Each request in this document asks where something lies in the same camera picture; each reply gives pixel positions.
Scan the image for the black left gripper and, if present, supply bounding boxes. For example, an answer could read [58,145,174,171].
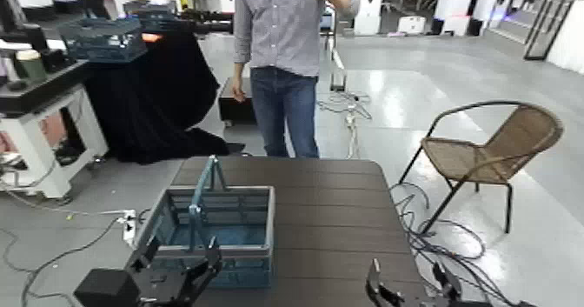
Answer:
[129,236,223,307]

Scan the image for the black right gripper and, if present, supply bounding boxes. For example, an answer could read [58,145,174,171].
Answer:
[366,258,494,307]

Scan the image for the blue-grey folding crate with handle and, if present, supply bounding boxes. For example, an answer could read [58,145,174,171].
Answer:
[129,155,276,290]

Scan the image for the blue crate on black cloth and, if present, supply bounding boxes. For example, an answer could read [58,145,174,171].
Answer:
[58,17,149,63]

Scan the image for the dark crate behind blue crate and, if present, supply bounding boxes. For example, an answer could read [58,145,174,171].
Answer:
[122,0,180,32]

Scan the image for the person's right hand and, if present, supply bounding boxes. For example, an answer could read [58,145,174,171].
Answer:
[229,76,248,103]

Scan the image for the white power strip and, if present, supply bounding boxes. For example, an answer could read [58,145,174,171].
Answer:
[121,209,138,249]

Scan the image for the black draped cloth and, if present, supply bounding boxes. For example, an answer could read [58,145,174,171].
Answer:
[83,27,246,165]

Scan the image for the black wheeled base platform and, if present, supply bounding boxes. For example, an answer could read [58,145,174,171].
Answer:
[217,76,256,127]

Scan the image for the white cart with black top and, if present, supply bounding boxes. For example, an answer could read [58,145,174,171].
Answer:
[0,59,110,200]

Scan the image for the small metal floor stand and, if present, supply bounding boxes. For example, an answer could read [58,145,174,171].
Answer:
[327,34,348,93]

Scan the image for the person in checked shirt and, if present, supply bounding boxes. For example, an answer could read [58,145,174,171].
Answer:
[229,0,362,159]

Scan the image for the green cup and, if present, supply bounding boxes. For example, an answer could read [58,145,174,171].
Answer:
[15,49,48,81]

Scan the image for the white box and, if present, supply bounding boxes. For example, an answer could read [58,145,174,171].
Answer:
[396,15,428,37]

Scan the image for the bundle of dark floor cables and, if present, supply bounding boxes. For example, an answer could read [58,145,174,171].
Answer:
[389,182,540,307]

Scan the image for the grey floor cable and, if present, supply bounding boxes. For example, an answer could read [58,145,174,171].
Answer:
[0,215,125,307]

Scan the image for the wicker chair with black frame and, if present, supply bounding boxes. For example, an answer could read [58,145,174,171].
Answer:
[398,99,566,236]

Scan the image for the white floor cables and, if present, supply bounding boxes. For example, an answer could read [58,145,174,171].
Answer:
[316,89,374,160]

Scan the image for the black metal frame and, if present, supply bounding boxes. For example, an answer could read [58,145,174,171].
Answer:
[522,0,577,63]

